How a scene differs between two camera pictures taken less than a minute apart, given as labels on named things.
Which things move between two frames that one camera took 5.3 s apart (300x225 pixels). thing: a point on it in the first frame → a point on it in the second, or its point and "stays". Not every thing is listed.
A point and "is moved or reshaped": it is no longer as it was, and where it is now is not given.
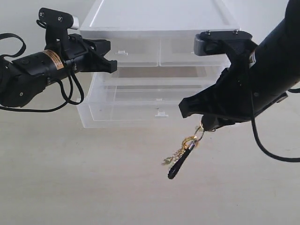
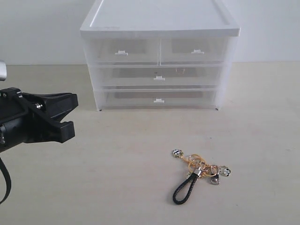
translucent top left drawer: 134,52 stays
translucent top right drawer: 180,52 stays
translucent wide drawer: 144,97 is moved or reshaped
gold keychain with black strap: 177,159 → 198,168
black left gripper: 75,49 → 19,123
